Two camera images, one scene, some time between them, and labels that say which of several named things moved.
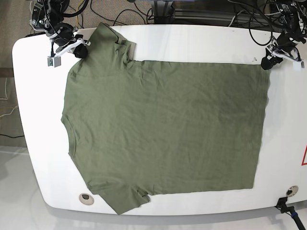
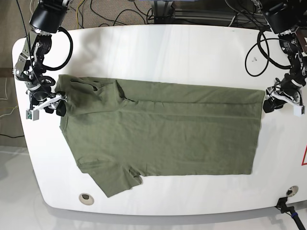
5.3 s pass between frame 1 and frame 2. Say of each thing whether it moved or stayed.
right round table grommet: stayed
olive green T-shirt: moved
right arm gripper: moved
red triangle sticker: stayed
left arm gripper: moved
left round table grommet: stayed
